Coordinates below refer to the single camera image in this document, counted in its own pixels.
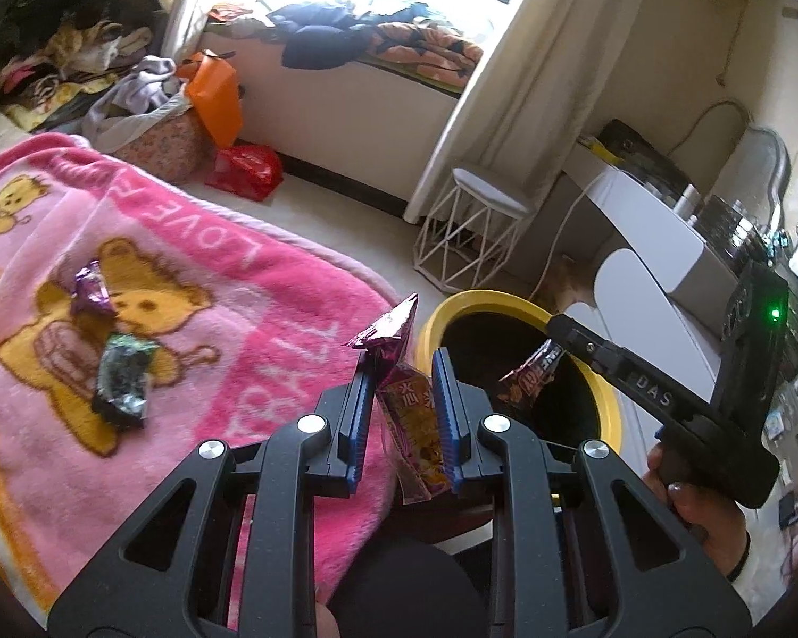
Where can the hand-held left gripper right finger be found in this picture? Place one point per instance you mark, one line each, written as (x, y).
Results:
(443, 412)

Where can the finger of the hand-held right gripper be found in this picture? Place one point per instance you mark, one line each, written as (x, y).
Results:
(582, 342)

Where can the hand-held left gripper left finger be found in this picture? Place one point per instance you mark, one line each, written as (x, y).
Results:
(361, 429)

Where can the purple yellow snack wrapper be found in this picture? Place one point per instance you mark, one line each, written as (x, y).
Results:
(412, 425)

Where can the dark red snack wrapper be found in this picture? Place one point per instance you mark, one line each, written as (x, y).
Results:
(529, 379)

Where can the yellow trash bin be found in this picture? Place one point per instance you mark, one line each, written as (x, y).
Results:
(485, 298)

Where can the person's right hand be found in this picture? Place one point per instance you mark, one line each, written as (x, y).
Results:
(705, 518)

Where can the white rounded chair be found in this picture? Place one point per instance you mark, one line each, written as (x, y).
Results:
(628, 286)

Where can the white desk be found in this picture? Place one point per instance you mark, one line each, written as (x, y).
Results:
(658, 246)

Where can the pink bear print blanket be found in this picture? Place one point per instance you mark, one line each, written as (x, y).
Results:
(272, 319)

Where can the person's black trouser leg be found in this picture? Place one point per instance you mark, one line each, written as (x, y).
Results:
(405, 591)

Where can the silver cup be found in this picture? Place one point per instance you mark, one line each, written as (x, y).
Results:
(689, 201)

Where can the dark bag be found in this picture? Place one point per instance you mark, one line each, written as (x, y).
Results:
(638, 153)

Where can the silver framed mirror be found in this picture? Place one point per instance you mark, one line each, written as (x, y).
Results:
(765, 173)

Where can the black green wrapper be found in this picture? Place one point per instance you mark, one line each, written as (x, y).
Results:
(123, 379)

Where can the cream curtain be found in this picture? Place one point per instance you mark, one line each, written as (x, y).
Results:
(186, 6)
(538, 80)

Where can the red plastic bag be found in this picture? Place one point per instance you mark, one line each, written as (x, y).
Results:
(246, 169)

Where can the small purple wrapper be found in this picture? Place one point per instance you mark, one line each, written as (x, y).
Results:
(93, 289)

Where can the white window seat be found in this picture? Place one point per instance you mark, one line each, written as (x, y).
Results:
(339, 119)

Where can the orange patterned blanket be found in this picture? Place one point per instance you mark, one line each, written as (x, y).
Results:
(425, 50)

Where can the floral fabric basket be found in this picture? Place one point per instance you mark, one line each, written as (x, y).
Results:
(166, 146)

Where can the orange bag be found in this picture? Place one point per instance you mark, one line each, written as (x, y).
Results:
(216, 100)

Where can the dark navy jacket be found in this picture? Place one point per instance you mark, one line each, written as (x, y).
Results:
(319, 40)

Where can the lavender garment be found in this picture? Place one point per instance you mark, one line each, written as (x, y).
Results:
(139, 80)

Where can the small heap of clothes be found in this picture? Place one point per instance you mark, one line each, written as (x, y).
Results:
(236, 20)

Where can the pile of clothes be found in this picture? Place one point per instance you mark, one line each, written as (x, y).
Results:
(73, 46)

